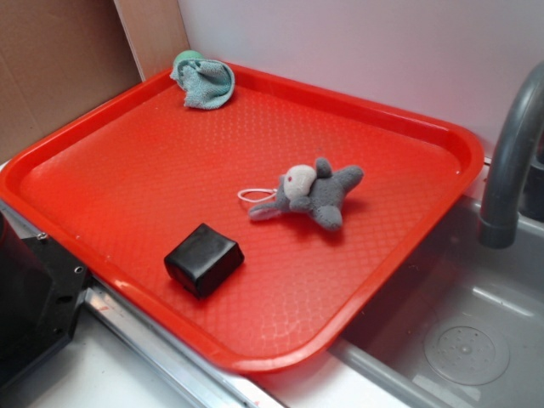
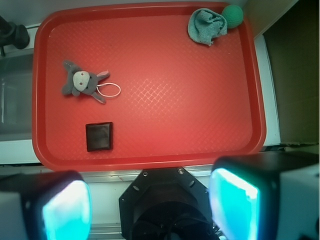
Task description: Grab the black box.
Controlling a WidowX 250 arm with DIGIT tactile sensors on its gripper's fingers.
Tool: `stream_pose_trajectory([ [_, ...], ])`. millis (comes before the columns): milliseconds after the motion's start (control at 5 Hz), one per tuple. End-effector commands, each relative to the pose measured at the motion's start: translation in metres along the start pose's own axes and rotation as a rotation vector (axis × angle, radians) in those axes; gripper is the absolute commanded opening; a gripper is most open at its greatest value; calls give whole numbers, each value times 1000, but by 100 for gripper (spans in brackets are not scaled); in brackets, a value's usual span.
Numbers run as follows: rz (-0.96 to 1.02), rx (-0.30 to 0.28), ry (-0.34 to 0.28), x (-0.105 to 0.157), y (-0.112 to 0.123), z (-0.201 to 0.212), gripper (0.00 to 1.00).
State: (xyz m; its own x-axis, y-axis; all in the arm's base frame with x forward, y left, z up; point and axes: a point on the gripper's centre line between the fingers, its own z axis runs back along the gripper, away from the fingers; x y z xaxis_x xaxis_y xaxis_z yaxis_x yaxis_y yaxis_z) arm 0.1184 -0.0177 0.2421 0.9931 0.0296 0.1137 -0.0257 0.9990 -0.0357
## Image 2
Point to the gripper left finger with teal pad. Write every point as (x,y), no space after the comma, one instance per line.
(45,206)

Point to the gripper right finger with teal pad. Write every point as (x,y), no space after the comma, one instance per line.
(267,196)

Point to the small black box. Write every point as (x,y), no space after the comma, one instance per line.
(99,136)

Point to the grey plush donkey toy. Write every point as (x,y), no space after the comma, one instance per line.
(87,83)

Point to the red plastic tray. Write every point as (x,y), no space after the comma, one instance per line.
(181,103)

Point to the black knob fixture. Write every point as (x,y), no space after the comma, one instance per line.
(12,34)

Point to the teal crumpled cloth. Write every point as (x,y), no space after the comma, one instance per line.
(206,25)

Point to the green knitted ball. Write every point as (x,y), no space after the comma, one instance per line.
(233,15)

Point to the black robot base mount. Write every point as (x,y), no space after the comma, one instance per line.
(166,204)

